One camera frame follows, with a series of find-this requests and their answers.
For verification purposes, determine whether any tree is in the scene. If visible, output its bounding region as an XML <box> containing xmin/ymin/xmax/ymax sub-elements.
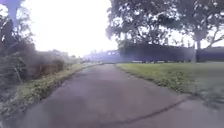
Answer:
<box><xmin>0</xmin><ymin>0</ymin><xmax>34</xmax><ymax>58</ymax></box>

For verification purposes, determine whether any pale building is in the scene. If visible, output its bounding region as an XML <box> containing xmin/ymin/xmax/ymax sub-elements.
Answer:
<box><xmin>82</xmin><ymin>49</ymin><xmax>124</xmax><ymax>64</ymax></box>

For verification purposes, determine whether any grey asphalt path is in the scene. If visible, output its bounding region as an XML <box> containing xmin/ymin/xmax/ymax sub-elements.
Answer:
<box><xmin>0</xmin><ymin>63</ymin><xmax>224</xmax><ymax>128</ymax></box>

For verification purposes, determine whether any group of large trees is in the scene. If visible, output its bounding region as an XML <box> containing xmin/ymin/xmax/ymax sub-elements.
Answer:
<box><xmin>105</xmin><ymin>0</ymin><xmax>224</xmax><ymax>63</ymax></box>

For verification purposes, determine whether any row of bushes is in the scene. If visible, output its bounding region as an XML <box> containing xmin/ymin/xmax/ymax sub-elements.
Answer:
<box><xmin>0</xmin><ymin>39</ymin><xmax>83</xmax><ymax>101</ymax></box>

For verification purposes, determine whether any long dark fence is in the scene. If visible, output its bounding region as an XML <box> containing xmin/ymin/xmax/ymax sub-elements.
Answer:
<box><xmin>118</xmin><ymin>43</ymin><xmax>224</xmax><ymax>64</ymax></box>

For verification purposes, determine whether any grass verge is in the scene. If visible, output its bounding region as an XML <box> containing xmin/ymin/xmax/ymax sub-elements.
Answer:
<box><xmin>0</xmin><ymin>62</ymin><xmax>101</xmax><ymax>121</ymax></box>

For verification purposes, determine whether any grass lawn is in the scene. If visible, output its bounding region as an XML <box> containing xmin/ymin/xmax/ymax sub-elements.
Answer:
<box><xmin>114</xmin><ymin>61</ymin><xmax>224</xmax><ymax>111</ymax></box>

